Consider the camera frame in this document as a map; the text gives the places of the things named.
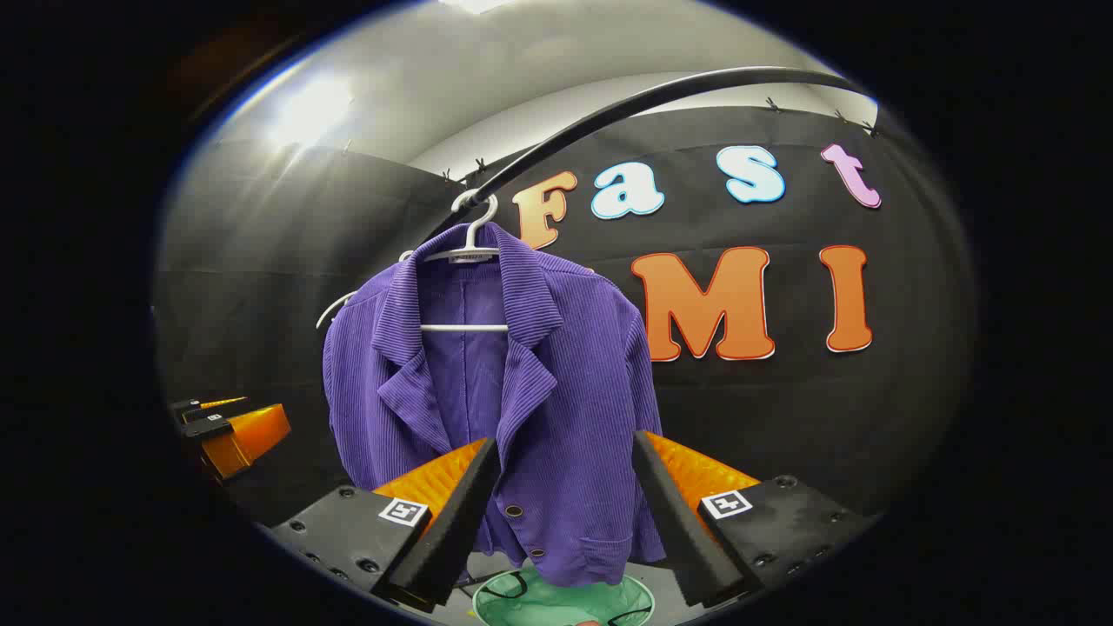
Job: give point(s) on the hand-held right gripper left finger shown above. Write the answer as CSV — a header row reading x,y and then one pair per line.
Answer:
x,y
452,530

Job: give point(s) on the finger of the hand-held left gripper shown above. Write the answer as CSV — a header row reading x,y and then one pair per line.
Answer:
x,y
248,439
204,405

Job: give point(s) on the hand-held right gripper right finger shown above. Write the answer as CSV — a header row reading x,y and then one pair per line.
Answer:
x,y
678,530

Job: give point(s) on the green laundry hamper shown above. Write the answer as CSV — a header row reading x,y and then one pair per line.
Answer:
x,y
539,604

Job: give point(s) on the white plastic hanger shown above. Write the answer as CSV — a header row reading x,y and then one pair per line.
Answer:
x,y
335,309
481,235

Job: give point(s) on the black metal clothes rack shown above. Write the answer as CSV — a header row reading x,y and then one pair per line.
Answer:
x,y
609,113

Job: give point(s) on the plain black backdrop cloth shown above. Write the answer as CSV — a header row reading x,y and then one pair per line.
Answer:
x,y
252,330

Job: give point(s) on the large ceiling light panel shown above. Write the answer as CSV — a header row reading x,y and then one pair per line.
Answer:
x,y
474,4

